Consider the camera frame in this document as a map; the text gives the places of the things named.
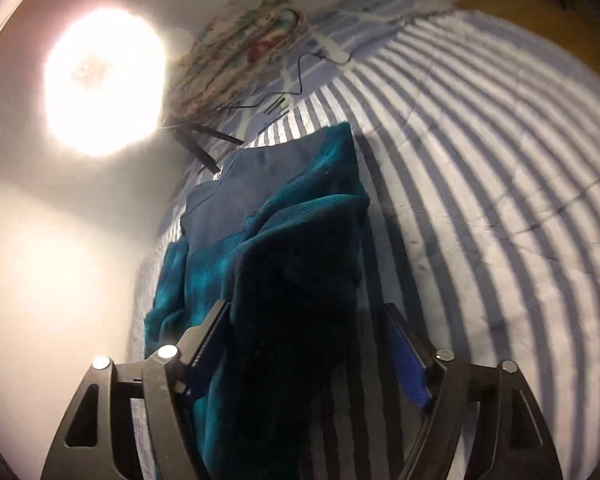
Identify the floral patterned pillow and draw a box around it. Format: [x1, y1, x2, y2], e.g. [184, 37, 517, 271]
[163, 0, 306, 122]

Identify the black tripod stand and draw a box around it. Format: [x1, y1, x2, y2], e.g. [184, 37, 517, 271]
[159, 117, 244, 174]

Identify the white ring light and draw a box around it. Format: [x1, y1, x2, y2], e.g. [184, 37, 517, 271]
[44, 8, 166, 157]

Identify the teal fleece jacket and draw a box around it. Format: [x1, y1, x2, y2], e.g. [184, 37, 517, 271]
[144, 123, 370, 479]

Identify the black charger cable on bed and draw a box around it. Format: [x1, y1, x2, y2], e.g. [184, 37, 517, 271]
[216, 46, 354, 116]

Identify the blue white striped bed quilt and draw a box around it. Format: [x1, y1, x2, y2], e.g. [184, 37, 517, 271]
[130, 0, 600, 479]

